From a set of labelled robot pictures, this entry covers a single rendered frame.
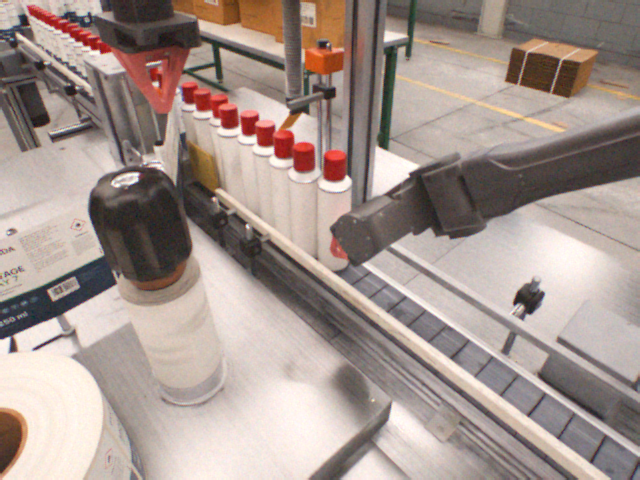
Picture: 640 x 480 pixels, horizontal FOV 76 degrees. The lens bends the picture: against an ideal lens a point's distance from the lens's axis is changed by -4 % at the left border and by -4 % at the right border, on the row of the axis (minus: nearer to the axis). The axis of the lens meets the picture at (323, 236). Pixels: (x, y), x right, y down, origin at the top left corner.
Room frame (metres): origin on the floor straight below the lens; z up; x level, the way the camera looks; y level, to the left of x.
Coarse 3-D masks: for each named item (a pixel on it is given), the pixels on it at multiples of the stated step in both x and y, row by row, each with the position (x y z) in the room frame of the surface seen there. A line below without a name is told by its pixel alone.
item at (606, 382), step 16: (400, 256) 0.47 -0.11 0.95; (416, 256) 0.47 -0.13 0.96; (432, 272) 0.43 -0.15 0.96; (448, 288) 0.41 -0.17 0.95; (464, 288) 0.40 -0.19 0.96; (480, 304) 0.37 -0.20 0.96; (496, 320) 0.36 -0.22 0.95; (512, 320) 0.34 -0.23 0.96; (528, 336) 0.32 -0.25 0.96; (544, 336) 0.32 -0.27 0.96; (560, 352) 0.30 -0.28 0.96; (576, 368) 0.28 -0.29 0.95; (592, 368) 0.27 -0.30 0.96; (608, 384) 0.25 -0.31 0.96; (624, 384) 0.25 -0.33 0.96; (624, 400) 0.24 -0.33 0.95
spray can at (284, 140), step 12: (276, 132) 0.61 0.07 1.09; (288, 132) 0.62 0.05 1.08; (276, 144) 0.60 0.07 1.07; (288, 144) 0.60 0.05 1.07; (276, 156) 0.60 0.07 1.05; (288, 156) 0.60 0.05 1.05; (276, 168) 0.59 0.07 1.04; (288, 168) 0.59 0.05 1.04; (276, 180) 0.59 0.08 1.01; (276, 192) 0.59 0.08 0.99; (288, 192) 0.59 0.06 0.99; (276, 204) 0.59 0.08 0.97; (288, 204) 0.59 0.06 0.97; (276, 216) 0.59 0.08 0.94; (288, 216) 0.59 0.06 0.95; (276, 228) 0.60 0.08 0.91; (288, 228) 0.59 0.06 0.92
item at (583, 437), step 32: (288, 256) 0.56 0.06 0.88; (384, 288) 0.48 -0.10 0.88; (416, 320) 0.42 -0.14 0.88; (448, 352) 0.36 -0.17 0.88; (480, 352) 0.36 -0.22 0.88; (448, 384) 0.31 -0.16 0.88; (512, 384) 0.31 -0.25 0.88; (544, 416) 0.26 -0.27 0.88; (576, 416) 0.26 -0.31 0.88; (576, 448) 0.22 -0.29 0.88; (608, 448) 0.22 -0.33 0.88
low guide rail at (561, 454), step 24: (216, 192) 0.71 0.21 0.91; (240, 216) 0.65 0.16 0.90; (288, 240) 0.56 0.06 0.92; (312, 264) 0.50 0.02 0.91; (336, 288) 0.46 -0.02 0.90; (384, 312) 0.40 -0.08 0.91; (408, 336) 0.36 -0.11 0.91; (432, 360) 0.33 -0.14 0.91; (480, 384) 0.28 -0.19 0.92; (504, 408) 0.25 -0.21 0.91; (528, 432) 0.23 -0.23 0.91; (552, 456) 0.20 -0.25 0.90; (576, 456) 0.20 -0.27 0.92
